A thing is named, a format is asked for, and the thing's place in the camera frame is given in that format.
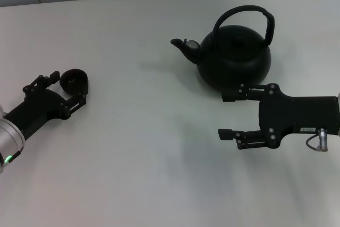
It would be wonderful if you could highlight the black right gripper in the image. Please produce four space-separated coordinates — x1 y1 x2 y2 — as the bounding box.
218 83 340 151

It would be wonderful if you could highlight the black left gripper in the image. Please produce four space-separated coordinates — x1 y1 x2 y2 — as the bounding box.
4 71 88 140

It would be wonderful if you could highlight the small black teacup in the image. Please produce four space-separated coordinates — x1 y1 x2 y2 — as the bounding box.
59 69 90 95

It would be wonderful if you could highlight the black teapot with hoop handle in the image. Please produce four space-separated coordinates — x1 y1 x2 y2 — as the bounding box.
170 5 276 91

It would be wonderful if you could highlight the grey cable with silver connector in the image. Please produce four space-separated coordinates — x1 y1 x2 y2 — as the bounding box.
305 128 329 153

